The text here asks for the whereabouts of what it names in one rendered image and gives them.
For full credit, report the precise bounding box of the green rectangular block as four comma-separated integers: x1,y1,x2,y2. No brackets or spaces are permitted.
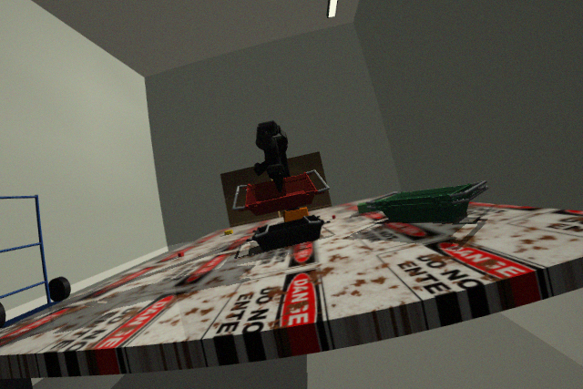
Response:
357,202,375,213

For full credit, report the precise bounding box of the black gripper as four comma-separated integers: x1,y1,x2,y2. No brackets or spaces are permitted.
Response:
264,151,285,193

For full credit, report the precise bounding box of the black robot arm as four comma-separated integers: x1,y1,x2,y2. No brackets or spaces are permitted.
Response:
253,120,291,178

